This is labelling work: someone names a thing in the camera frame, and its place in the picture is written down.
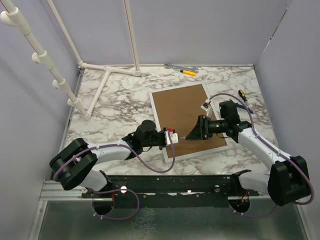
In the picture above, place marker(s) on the blue handled pliers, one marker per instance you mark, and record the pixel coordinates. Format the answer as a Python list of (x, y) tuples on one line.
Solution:
[(243, 107)]

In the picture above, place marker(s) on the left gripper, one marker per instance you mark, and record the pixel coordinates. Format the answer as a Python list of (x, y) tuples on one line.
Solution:
[(162, 132)]

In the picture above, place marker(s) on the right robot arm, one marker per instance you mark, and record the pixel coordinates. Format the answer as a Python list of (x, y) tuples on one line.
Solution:
[(288, 180)]

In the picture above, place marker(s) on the black yellow screwdriver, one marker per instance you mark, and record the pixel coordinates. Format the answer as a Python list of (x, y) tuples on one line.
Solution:
[(242, 95)]

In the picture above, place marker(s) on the silver wrench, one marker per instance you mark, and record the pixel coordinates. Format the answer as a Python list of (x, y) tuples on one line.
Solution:
[(176, 67)]

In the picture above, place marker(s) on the white picture frame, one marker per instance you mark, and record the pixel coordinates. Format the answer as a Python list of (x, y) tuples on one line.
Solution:
[(178, 108)]

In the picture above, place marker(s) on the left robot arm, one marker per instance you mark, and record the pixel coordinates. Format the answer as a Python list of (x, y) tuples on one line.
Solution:
[(73, 166)]

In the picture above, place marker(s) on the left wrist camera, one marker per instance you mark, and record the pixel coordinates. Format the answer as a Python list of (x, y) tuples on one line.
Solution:
[(171, 137)]

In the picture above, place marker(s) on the yellow utility knife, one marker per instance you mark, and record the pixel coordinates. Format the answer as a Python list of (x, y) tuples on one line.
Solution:
[(186, 72)]

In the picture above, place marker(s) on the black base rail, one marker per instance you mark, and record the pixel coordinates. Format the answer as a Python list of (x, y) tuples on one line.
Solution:
[(166, 191)]

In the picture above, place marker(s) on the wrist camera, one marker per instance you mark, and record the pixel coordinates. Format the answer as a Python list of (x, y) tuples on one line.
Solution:
[(171, 137), (206, 106)]

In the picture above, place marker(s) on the aluminium extrusion rail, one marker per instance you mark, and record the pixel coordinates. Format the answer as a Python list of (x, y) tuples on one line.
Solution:
[(53, 191)]

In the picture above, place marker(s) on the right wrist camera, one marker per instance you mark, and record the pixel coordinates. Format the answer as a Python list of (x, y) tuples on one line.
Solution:
[(206, 106)]

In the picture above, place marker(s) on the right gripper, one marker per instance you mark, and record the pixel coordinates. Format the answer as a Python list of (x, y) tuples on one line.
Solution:
[(202, 124)]

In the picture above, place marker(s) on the white PVC pipe rack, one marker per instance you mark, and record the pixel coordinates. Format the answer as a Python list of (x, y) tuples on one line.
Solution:
[(26, 92)]

